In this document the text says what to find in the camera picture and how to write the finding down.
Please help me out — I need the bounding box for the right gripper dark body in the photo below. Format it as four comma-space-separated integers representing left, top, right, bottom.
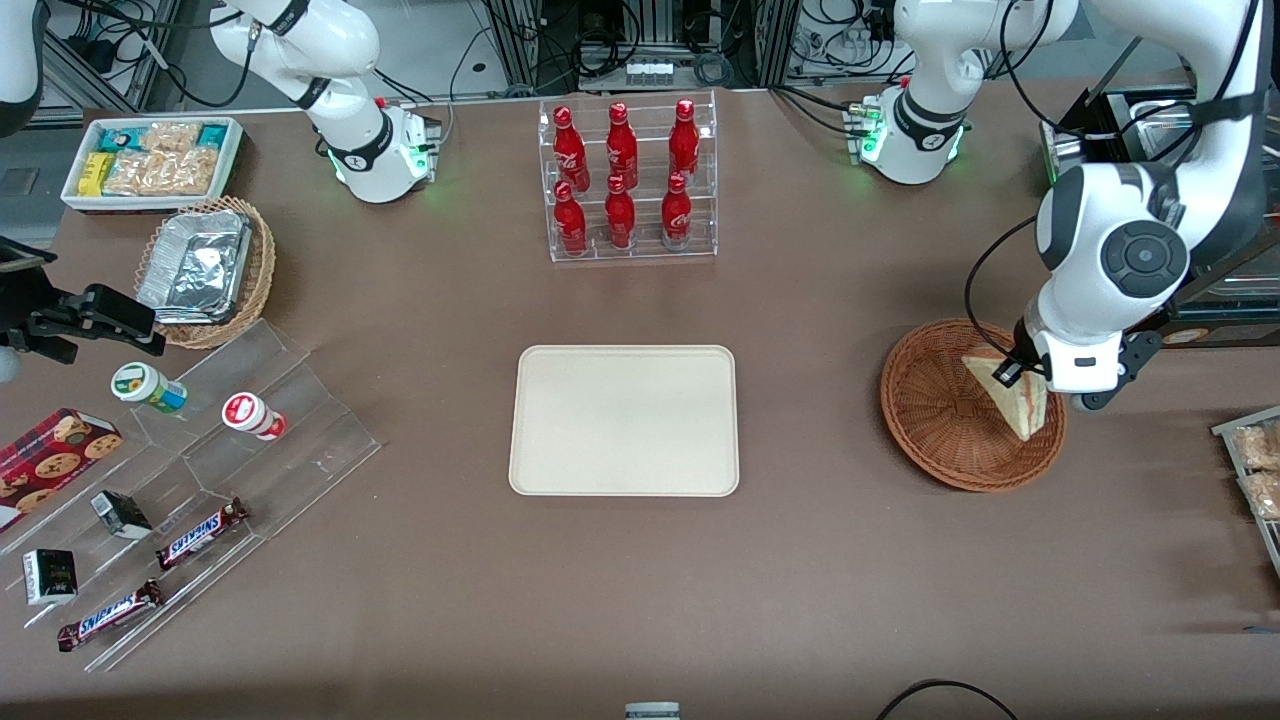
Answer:
0, 240, 63, 341

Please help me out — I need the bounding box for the triangle sandwich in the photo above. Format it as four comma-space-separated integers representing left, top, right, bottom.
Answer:
960, 345, 1049, 441

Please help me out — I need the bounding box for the brown round wicker basket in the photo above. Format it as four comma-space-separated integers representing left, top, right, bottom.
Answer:
880, 318, 1067, 493

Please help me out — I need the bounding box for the aluminium foil tray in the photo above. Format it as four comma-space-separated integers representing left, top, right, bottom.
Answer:
137, 208, 253, 326

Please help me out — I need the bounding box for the light tan wicker basket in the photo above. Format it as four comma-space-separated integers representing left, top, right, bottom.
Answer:
133, 195, 277, 350

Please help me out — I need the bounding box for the steel tray with snacks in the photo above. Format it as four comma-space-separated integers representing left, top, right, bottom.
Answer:
1212, 405, 1280, 579

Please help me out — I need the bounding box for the cream plastic tray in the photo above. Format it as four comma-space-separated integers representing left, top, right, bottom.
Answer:
508, 344, 741, 498

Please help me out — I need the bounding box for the green label yogurt cup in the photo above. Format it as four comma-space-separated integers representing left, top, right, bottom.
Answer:
110, 362, 189, 414

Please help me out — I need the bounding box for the red cookie box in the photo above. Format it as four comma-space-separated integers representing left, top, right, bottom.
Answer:
0, 407, 125, 534

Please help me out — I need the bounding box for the clear rice cracker bag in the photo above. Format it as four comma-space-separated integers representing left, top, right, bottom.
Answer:
165, 148, 221, 196
103, 150, 176, 196
140, 122, 204, 156

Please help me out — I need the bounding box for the black food warmer machine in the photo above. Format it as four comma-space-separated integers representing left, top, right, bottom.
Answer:
1040, 85, 1280, 351

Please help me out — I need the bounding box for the red label yogurt cup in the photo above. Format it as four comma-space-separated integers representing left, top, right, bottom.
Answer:
221, 392, 289, 442

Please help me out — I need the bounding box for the small black chocolate box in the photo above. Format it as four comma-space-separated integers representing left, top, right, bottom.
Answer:
90, 490, 153, 541
22, 548, 78, 607

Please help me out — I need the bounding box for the clear fried snack bag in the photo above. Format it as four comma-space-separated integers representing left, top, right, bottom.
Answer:
1240, 470, 1280, 521
1232, 422, 1280, 471

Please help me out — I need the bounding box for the white rectangular snack bin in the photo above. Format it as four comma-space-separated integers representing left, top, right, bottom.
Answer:
60, 115, 246, 213

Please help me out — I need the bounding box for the clear acrylic stepped stand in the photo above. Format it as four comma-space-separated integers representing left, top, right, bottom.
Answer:
0, 318, 383, 673

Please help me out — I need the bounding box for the snickers chocolate bar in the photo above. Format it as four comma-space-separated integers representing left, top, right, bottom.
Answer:
155, 497, 249, 572
56, 579, 165, 653

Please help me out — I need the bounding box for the red cola bottle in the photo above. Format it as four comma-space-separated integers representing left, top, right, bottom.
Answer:
553, 180, 589, 256
553, 106, 591, 193
606, 102, 639, 191
661, 172, 694, 249
604, 175, 637, 251
668, 98, 701, 181

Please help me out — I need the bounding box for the clear acrylic bottle rack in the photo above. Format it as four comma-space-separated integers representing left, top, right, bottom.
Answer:
538, 90, 719, 264

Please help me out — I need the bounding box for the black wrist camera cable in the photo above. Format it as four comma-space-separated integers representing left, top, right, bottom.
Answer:
963, 215, 1041, 363

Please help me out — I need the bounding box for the black table cable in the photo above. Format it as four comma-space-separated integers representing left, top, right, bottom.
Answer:
877, 679, 1019, 720

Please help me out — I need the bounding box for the aluminium frame post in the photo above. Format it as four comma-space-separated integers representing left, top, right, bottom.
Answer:
490, 0, 546, 91
755, 0, 801, 89

